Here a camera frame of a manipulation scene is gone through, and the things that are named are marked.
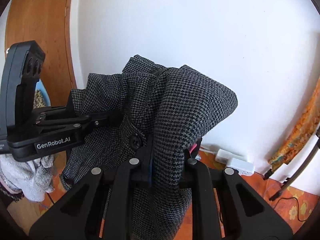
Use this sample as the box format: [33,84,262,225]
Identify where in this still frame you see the stack of folded clothes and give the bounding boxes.
[189,138,202,159]

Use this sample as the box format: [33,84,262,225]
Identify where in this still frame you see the left hand grey glove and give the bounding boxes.
[1,154,54,202]

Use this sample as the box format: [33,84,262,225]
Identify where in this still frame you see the wooden door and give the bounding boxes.
[5,0,77,106]

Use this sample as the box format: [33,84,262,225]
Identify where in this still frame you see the orange floral bed sheet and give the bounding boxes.
[39,151,320,240]

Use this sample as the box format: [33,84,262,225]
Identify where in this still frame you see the silver camera tripod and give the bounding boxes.
[263,125,320,202]

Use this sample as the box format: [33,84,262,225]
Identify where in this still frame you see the orange patterned scarf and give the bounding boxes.
[268,80,320,174]

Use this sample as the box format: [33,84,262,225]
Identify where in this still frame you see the white power strip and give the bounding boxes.
[215,149,255,176]

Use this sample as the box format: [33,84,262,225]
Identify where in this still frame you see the grey houndstooth shorts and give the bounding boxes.
[60,55,238,239]

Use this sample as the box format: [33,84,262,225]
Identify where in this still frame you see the black cable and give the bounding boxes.
[274,196,313,222]

